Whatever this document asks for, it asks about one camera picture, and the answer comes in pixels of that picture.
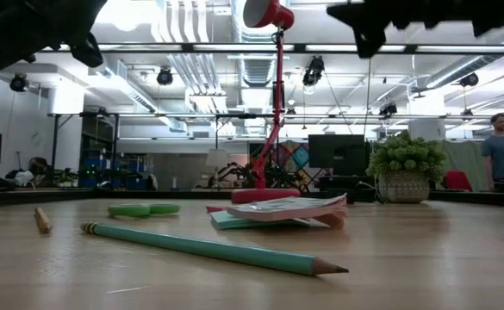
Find black monitor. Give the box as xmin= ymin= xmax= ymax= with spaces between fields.
xmin=308 ymin=133 xmax=367 ymax=177

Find black rack frame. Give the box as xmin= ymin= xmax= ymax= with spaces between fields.
xmin=47 ymin=111 xmax=121 ymax=190

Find black ceiling spotlight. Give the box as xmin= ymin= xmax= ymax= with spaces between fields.
xmin=156 ymin=66 xmax=174 ymax=86
xmin=459 ymin=71 xmax=480 ymax=88
xmin=378 ymin=102 xmax=398 ymax=118
xmin=9 ymin=72 xmax=29 ymax=93

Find green-handled scissors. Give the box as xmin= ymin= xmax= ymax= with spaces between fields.
xmin=107 ymin=202 xmax=182 ymax=218

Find black hanging studio light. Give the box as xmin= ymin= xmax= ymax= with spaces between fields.
xmin=302 ymin=55 xmax=326 ymax=87

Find teal sticky note pad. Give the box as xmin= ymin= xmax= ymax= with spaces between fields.
xmin=210 ymin=209 xmax=321 ymax=231

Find blue storage bins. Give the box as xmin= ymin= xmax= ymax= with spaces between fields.
xmin=78 ymin=157 xmax=153 ymax=190

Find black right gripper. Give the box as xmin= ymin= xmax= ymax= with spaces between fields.
xmin=327 ymin=0 xmax=504 ymax=59

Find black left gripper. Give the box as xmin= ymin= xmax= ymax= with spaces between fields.
xmin=0 ymin=0 xmax=109 ymax=90

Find person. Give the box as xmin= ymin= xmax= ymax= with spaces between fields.
xmin=480 ymin=112 xmax=504 ymax=193
xmin=27 ymin=157 xmax=51 ymax=177

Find thin black hanging cable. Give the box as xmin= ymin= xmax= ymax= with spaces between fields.
xmin=362 ymin=57 xmax=373 ymax=138

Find teal pencil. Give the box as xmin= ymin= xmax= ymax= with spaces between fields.
xmin=80 ymin=221 xmax=350 ymax=277

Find white shade table lamp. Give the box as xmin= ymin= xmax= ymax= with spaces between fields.
xmin=204 ymin=148 xmax=229 ymax=190

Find white bundle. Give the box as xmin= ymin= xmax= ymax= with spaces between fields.
xmin=4 ymin=170 xmax=35 ymax=189

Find colourful patchwork panel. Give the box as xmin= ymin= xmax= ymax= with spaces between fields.
xmin=249 ymin=140 xmax=333 ymax=191

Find black background robot arms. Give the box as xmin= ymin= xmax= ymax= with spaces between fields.
xmin=264 ymin=165 xmax=309 ymax=193
xmin=208 ymin=161 xmax=252 ymax=190

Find red desk lamp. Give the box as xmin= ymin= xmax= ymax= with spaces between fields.
xmin=230 ymin=0 xmax=302 ymax=205

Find potted green artificial plant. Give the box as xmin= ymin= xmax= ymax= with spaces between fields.
xmin=365 ymin=130 xmax=447 ymax=204

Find red chair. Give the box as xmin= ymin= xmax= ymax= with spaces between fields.
xmin=444 ymin=170 xmax=474 ymax=193

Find yellow pencil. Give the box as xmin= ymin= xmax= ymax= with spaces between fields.
xmin=34 ymin=207 xmax=53 ymax=234

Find green curtain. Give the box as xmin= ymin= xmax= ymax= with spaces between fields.
xmin=439 ymin=139 xmax=488 ymax=193

